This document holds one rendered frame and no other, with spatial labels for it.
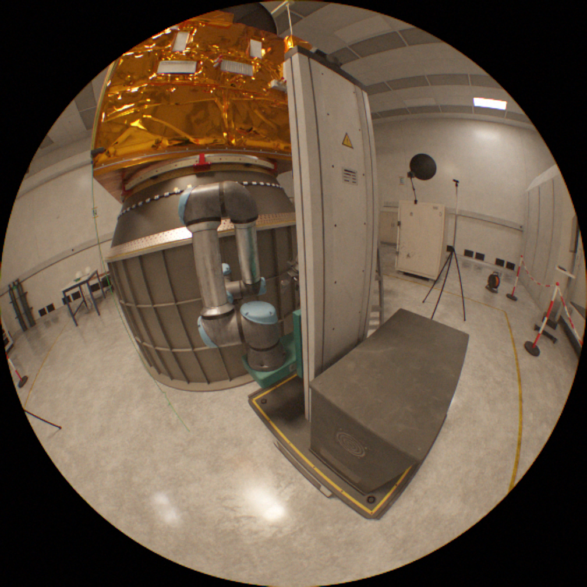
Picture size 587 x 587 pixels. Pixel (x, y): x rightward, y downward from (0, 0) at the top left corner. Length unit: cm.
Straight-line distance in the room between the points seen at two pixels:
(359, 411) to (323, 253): 40
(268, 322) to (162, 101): 164
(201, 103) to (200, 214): 128
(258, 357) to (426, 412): 54
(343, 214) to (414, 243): 345
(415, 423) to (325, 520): 88
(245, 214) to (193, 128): 110
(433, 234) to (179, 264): 375
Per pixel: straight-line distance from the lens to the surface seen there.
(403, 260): 408
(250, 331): 62
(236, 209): 60
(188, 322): 139
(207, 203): 60
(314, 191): 48
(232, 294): 81
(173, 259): 125
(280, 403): 111
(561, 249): 506
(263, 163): 173
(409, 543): 137
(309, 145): 50
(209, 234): 60
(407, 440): 46
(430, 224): 388
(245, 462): 133
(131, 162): 154
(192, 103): 173
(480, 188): 797
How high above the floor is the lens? 124
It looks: 24 degrees down
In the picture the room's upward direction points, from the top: 4 degrees counter-clockwise
